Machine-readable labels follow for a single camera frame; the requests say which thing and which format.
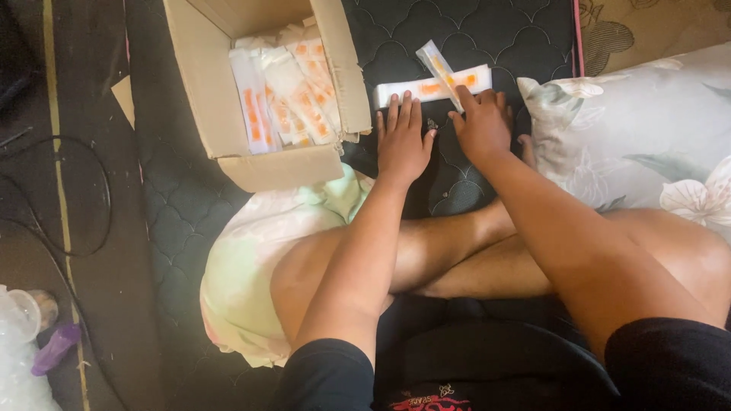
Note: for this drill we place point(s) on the loose cardboard scrap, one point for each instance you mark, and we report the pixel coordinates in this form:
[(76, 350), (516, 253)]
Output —
[(124, 100)]

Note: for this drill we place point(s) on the pale green white blanket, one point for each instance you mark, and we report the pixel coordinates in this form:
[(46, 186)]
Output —
[(245, 268)]

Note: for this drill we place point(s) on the dark quilted mattress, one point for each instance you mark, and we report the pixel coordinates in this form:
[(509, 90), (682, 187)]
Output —
[(183, 217)]

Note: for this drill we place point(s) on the person's right hand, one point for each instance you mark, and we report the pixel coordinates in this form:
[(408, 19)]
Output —
[(485, 131)]

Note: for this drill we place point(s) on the brown patterned rug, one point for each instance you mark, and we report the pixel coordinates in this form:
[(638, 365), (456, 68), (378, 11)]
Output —
[(657, 28)]

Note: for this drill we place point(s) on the purple plastic object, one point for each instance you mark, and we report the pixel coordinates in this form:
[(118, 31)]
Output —
[(54, 348)]

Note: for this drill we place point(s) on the person's legs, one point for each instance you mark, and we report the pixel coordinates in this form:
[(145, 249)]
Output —
[(457, 251)]

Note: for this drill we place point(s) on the clear plastic cup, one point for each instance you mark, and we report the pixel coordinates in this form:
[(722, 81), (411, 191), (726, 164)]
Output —
[(23, 314)]

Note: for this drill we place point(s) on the brown cardboard box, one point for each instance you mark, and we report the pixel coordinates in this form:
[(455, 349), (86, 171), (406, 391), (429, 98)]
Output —
[(200, 74)]

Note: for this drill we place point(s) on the pile of white orange packets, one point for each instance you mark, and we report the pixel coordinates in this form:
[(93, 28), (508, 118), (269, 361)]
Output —
[(285, 91)]

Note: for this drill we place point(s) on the clear plastic bag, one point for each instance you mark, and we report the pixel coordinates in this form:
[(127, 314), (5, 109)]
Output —
[(17, 371)]

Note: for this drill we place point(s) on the wide white orange-print packet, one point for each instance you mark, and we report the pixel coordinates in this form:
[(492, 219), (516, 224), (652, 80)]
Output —
[(411, 89)]

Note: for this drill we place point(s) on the narrow clear orange-print packet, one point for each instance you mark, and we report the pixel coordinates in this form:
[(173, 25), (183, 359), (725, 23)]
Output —
[(438, 67)]

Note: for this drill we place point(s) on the person's black clothing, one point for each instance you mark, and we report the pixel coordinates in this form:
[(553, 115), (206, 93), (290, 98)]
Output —
[(491, 365)]

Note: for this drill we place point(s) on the small metal piece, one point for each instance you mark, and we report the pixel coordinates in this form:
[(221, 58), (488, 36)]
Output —
[(432, 123)]

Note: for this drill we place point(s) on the floral grey pillow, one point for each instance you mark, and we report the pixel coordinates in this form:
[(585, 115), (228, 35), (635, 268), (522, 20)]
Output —
[(622, 131)]

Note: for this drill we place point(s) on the person's left hand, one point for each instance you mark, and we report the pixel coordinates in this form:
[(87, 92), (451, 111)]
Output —
[(402, 151)]

